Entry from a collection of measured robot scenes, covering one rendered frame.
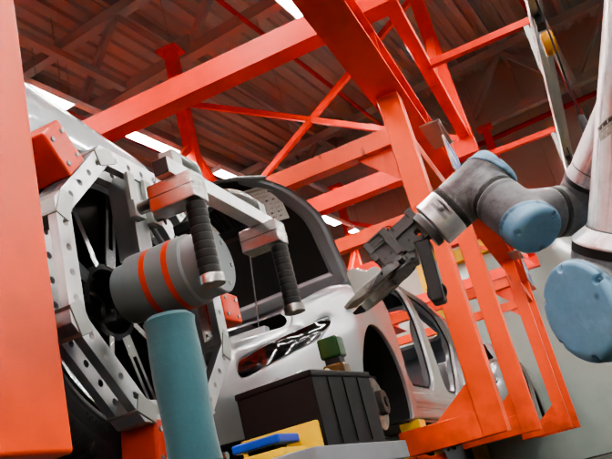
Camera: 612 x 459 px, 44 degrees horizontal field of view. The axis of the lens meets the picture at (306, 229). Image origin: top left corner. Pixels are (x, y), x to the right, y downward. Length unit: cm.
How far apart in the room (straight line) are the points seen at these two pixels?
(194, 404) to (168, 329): 13
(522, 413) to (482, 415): 193
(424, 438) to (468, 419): 31
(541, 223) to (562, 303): 19
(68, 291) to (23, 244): 19
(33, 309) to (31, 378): 10
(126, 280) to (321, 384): 49
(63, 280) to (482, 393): 392
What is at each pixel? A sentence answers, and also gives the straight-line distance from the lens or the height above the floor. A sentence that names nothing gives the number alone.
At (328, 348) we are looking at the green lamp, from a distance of 139.
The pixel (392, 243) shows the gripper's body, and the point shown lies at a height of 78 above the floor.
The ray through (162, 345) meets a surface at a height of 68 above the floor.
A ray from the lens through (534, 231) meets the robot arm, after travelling 128.
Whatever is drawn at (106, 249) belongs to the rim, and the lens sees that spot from 160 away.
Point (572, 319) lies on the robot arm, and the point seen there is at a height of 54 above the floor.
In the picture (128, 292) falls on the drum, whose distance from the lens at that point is 145.
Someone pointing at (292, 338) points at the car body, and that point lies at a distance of 409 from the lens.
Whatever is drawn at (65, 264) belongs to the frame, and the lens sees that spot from 129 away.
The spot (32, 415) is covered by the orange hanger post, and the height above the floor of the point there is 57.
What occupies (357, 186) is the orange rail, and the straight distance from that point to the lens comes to 795.
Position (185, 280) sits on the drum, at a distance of 140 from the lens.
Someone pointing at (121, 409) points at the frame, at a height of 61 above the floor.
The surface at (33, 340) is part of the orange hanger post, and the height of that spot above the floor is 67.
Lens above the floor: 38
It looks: 20 degrees up
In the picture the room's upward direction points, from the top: 15 degrees counter-clockwise
